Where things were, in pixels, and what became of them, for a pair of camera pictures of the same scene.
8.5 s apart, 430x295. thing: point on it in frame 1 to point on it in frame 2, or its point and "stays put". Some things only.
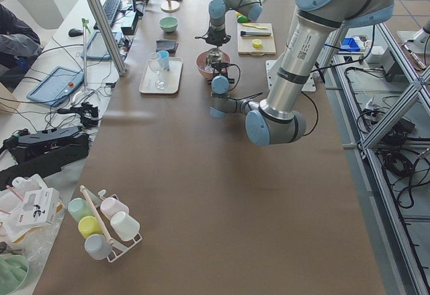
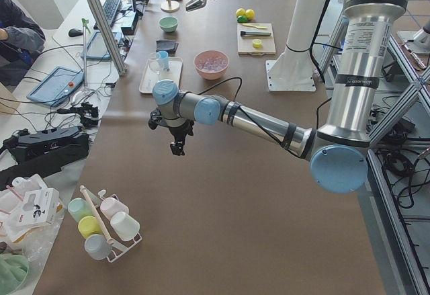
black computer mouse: x=74 y=32 stays put
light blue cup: x=164 y=59 stays put
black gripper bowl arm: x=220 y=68 to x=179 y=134
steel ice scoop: x=214 y=56 to x=198 y=1
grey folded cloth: x=168 y=46 stays put
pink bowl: x=218 y=66 stays put
